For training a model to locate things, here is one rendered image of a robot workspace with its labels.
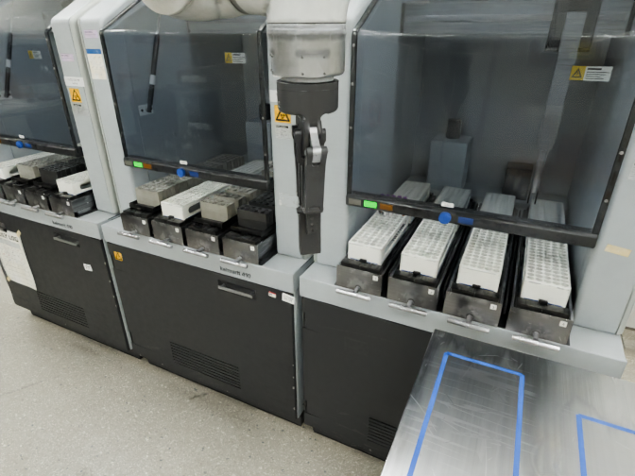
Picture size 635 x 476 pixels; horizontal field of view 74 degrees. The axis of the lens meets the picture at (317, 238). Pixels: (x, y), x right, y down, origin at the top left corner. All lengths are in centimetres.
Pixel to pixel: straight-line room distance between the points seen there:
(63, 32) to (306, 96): 137
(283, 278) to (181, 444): 82
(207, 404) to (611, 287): 150
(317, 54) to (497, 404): 64
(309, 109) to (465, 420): 57
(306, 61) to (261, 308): 106
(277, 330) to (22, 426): 115
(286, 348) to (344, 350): 22
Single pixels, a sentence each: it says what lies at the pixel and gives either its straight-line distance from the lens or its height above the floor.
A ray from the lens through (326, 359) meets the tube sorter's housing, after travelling 143.
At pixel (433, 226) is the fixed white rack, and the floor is 87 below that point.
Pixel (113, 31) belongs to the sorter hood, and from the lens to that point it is 160.
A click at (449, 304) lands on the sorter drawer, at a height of 77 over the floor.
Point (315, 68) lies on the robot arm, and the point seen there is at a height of 137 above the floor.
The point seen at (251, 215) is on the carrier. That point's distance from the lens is 138.
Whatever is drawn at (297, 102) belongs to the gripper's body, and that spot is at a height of 133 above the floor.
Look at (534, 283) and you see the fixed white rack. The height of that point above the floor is 86.
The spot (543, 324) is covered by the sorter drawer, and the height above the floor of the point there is 78.
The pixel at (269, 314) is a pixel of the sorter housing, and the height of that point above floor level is 55.
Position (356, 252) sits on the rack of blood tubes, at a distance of 121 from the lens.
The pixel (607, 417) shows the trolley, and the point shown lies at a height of 82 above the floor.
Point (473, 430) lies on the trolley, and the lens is 80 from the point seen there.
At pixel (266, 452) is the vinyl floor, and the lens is 177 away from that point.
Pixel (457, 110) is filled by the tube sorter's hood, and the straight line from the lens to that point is 106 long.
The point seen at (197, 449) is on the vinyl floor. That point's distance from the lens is 182.
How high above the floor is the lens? 141
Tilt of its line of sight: 26 degrees down
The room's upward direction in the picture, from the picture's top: straight up
